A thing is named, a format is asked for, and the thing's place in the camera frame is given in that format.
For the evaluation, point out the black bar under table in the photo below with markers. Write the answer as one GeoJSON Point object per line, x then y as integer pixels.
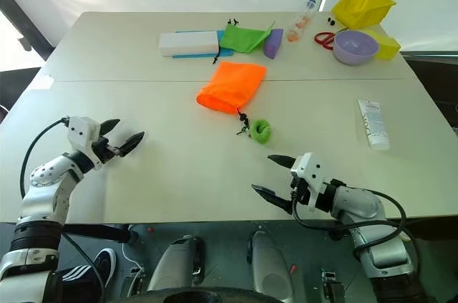
{"type": "Point", "coordinates": [100, 233]}

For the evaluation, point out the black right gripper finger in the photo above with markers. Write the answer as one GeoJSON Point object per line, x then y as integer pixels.
{"type": "Point", "coordinates": [273, 199]}
{"type": "Point", "coordinates": [283, 161]}

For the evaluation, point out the white cream tube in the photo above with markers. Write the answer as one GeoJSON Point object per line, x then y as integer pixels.
{"type": "Point", "coordinates": [374, 122]}

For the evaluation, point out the red scissors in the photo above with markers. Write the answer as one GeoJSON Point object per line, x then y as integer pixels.
{"type": "Point", "coordinates": [322, 40]}

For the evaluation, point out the yellow plastic bin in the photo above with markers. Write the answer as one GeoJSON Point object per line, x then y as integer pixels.
{"type": "Point", "coordinates": [361, 7]}

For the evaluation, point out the black sneaker with white stripes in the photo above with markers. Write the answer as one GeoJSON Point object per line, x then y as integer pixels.
{"type": "Point", "coordinates": [103, 263]}

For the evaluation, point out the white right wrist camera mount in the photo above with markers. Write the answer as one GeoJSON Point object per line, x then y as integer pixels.
{"type": "Point", "coordinates": [309, 170]}

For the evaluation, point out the purple plastic bowl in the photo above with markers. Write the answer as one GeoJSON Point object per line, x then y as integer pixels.
{"type": "Point", "coordinates": [355, 50]}

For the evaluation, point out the purple sponge block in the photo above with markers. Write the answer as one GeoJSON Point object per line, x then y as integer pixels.
{"type": "Point", "coordinates": [273, 43]}

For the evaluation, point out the dark rounded robot waist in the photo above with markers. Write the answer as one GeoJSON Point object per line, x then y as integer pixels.
{"type": "Point", "coordinates": [200, 297]}

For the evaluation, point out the green fuzzy roll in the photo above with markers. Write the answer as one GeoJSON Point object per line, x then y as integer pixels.
{"type": "Point", "coordinates": [263, 134]}

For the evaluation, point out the silver rounded robot leg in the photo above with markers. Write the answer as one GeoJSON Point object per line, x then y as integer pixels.
{"type": "Point", "coordinates": [175, 263]}
{"type": "Point", "coordinates": [270, 267]}

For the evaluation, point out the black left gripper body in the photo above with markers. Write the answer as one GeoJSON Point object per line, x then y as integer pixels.
{"type": "Point", "coordinates": [106, 152]}

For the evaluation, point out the white rectangular box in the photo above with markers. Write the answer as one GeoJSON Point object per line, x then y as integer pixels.
{"type": "Point", "coordinates": [187, 42]}

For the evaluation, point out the yellow rectangular block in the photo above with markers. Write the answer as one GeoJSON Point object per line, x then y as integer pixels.
{"type": "Point", "coordinates": [389, 47]}

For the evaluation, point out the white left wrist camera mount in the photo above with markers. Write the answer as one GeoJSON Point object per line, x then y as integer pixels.
{"type": "Point", "coordinates": [80, 131]}

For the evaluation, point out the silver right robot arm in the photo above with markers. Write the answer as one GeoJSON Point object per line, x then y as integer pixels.
{"type": "Point", "coordinates": [358, 202]}

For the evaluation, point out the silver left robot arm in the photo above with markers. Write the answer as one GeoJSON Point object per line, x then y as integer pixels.
{"type": "Point", "coordinates": [39, 202]}

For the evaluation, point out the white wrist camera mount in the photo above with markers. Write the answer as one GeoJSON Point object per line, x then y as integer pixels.
{"type": "Point", "coordinates": [309, 170]}
{"type": "Point", "coordinates": [80, 131]}

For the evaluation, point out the clear plastic bottle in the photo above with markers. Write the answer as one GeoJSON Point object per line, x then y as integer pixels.
{"type": "Point", "coordinates": [305, 19]}

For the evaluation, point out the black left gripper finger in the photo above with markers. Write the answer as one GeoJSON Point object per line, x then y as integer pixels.
{"type": "Point", "coordinates": [109, 127]}
{"type": "Point", "coordinates": [132, 142]}

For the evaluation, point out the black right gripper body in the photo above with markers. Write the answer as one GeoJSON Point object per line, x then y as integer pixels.
{"type": "Point", "coordinates": [300, 192]}

